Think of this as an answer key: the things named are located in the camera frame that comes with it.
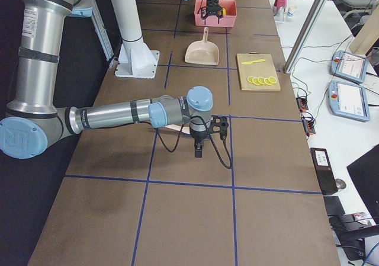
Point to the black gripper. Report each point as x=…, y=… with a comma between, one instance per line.
x=212, y=5
x=198, y=137

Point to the beige hand brush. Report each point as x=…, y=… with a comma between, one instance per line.
x=183, y=129

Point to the beige plastic dustpan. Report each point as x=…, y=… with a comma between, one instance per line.
x=203, y=52

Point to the pink plastic bin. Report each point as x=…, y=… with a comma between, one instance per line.
x=223, y=18

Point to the yellow plastic knife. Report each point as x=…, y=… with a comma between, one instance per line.
x=253, y=61

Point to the wooden cutting board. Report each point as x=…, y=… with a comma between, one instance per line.
x=263, y=69

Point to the white paper cup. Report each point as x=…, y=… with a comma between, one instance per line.
x=291, y=11

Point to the lower orange adapter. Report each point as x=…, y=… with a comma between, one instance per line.
x=308, y=125

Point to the orange adapter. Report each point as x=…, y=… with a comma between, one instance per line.
x=308, y=125
x=302, y=103

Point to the upper orange adapter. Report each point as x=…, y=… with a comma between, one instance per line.
x=302, y=103

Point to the black box with label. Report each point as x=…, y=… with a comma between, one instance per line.
x=323, y=171

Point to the upper teach pendant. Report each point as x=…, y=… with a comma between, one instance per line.
x=349, y=66

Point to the teach pendant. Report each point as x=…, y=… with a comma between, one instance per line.
x=349, y=66
x=348, y=100

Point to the lower teach pendant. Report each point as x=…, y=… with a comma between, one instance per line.
x=348, y=100

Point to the black monitor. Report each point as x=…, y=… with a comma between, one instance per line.
x=364, y=174

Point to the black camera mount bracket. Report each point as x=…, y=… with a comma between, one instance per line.
x=219, y=125

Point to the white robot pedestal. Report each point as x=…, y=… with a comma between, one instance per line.
x=135, y=60

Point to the aluminium frame post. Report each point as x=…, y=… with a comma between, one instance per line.
x=304, y=33

